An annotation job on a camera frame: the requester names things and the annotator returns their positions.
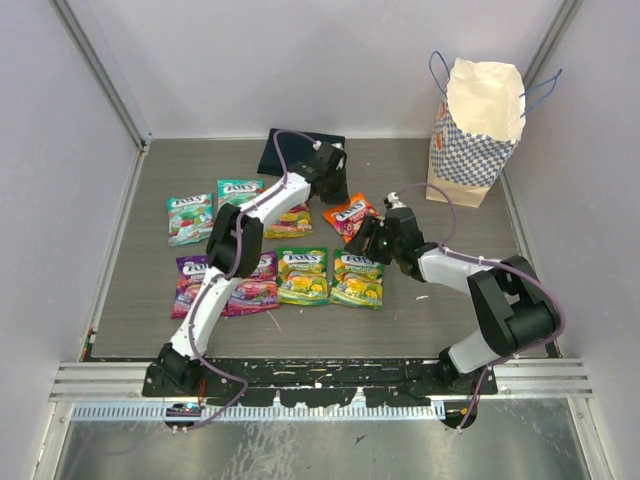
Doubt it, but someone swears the dark folded cloth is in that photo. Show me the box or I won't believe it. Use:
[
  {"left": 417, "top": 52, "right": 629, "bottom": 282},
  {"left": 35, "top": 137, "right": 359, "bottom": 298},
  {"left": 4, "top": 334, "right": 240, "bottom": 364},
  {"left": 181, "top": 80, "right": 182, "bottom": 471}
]
[{"left": 257, "top": 128, "right": 347, "bottom": 179}]

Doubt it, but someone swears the green tea snack packet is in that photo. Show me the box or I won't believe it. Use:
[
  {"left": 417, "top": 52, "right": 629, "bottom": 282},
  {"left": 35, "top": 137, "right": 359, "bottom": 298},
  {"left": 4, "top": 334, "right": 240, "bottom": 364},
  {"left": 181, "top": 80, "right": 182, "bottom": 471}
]
[{"left": 276, "top": 247, "right": 329, "bottom": 306}]

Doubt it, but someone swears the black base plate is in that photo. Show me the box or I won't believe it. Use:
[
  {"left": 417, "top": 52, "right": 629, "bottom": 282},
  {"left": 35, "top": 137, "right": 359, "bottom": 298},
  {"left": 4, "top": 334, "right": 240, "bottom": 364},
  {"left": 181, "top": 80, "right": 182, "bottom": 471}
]
[{"left": 142, "top": 357, "right": 481, "bottom": 408}]

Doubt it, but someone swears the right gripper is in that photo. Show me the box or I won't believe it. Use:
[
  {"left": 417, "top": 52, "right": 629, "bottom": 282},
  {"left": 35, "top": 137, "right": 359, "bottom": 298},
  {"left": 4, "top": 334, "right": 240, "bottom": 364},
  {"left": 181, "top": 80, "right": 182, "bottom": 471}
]
[{"left": 344, "top": 215, "right": 402, "bottom": 265}]

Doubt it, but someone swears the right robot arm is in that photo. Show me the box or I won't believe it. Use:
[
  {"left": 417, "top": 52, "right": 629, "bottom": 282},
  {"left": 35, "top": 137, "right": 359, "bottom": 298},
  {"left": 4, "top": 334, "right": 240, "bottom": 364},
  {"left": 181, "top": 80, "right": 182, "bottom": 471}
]
[{"left": 345, "top": 207, "right": 561, "bottom": 394}]

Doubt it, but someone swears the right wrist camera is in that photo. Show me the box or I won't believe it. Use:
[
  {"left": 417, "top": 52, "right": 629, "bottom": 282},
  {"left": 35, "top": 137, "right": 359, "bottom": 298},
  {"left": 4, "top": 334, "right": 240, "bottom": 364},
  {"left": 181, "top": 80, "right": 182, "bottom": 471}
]
[{"left": 384, "top": 192, "right": 407, "bottom": 216}]

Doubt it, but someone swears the checkered paper bag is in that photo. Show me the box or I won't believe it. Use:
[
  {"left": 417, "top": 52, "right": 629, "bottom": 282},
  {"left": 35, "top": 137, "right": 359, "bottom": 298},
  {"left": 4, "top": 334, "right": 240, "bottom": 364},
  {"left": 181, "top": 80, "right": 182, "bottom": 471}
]
[{"left": 424, "top": 49, "right": 564, "bottom": 209}]

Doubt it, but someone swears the pink snack packet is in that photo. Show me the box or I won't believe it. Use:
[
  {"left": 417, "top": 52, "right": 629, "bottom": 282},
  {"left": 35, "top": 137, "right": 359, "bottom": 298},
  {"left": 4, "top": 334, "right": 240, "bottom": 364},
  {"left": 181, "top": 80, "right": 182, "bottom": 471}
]
[
  {"left": 171, "top": 255, "right": 207, "bottom": 320},
  {"left": 222, "top": 251, "right": 280, "bottom": 317}
]

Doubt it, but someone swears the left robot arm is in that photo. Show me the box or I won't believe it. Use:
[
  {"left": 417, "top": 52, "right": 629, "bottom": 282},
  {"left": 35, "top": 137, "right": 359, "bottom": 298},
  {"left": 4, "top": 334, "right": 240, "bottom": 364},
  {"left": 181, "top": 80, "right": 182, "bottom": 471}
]
[{"left": 145, "top": 137, "right": 348, "bottom": 396}]

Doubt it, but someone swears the slotted cable duct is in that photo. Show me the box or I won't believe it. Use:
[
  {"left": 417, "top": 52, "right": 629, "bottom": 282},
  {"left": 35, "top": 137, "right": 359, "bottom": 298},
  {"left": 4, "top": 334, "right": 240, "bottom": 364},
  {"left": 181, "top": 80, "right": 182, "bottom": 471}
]
[{"left": 71, "top": 401, "right": 446, "bottom": 423}]

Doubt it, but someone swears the orange snack packet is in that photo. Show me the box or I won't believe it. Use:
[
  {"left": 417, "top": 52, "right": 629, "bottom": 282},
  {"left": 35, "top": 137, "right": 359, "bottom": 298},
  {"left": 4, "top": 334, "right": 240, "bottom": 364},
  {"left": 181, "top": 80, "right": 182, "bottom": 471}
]
[{"left": 264, "top": 203, "right": 313, "bottom": 239}]

